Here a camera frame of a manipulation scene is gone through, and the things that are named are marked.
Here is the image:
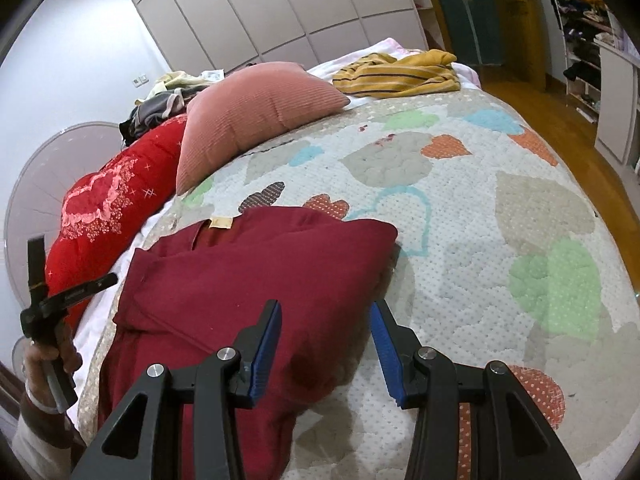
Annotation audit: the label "heart-patterned quilted bedspread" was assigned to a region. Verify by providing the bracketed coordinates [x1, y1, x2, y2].
[77, 87, 638, 480]

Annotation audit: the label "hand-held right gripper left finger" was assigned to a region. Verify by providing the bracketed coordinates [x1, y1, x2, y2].
[70, 299, 283, 480]

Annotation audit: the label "pile of mixed clothes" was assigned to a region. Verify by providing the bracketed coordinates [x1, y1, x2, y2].
[118, 69, 232, 143]

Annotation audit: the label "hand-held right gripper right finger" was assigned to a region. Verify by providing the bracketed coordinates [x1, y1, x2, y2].
[370, 300, 583, 480]

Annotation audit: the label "pink ribbed pillow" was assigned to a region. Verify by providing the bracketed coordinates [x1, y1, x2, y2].
[175, 61, 351, 196]

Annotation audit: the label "white panelled wardrobe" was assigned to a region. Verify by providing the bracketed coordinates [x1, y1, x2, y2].
[112, 0, 436, 73]

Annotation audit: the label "red embroidered quilt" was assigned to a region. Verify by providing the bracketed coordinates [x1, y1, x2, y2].
[44, 114, 190, 331]

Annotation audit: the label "open rack with clothes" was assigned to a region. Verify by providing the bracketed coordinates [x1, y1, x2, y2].
[549, 0, 613, 123]

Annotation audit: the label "person's left hand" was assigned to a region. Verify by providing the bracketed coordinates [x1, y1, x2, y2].
[22, 337, 83, 401]

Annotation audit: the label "teal door with yellow frame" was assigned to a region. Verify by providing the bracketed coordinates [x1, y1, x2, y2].
[417, 0, 546, 91]

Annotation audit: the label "round pale headboard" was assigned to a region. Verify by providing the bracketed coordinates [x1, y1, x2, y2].
[2, 121, 132, 281]

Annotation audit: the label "dark red garment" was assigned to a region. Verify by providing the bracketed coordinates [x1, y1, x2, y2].
[97, 207, 399, 480]

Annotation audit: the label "person's left forearm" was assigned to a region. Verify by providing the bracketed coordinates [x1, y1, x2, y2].
[10, 385, 88, 466]

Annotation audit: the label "yellow striped garment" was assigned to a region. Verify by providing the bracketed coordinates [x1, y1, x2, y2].
[331, 49, 460, 99]

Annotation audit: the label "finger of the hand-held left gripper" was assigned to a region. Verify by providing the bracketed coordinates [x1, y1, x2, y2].
[42, 272, 119, 312]
[27, 236, 49, 307]

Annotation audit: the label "white bed sheet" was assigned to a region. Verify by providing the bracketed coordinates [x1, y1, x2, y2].
[67, 200, 176, 426]

